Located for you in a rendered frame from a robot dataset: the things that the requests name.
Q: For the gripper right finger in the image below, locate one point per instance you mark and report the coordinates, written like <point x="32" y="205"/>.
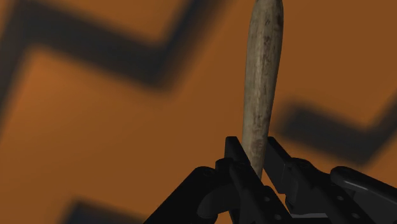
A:
<point x="307" y="186"/>

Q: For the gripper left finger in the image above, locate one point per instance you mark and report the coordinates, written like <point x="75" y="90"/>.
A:
<point x="245" y="189"/>

